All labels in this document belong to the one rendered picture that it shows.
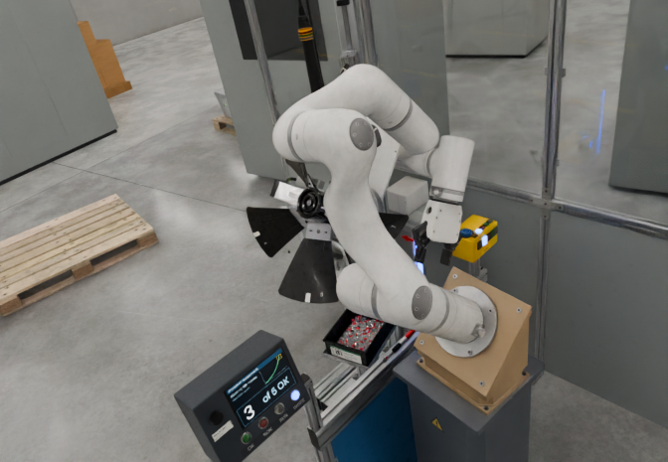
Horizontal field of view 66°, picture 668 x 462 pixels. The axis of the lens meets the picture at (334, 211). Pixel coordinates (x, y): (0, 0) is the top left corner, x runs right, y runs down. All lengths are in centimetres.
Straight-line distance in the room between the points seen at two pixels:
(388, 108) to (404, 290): 37
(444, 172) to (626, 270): 111
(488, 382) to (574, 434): 127
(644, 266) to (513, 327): 90
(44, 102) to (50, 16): 101
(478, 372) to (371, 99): 76
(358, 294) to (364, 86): 44
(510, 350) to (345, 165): 71
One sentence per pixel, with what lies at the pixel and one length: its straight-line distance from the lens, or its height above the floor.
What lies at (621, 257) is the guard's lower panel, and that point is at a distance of 221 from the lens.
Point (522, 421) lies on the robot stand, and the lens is 171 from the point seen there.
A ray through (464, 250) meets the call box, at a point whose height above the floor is 103.
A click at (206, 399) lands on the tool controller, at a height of 125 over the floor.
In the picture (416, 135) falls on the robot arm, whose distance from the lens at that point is 116.
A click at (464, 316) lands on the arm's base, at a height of 120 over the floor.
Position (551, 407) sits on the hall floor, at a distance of 272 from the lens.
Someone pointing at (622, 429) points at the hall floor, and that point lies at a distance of 272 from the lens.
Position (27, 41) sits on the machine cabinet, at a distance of 719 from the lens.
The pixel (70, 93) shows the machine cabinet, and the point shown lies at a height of 69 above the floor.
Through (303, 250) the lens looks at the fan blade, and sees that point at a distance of 188.
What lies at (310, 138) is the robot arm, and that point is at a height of 176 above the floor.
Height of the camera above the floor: 211
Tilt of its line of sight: 30 degrees down
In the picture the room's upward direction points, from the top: 11 degrees counter-clockwise
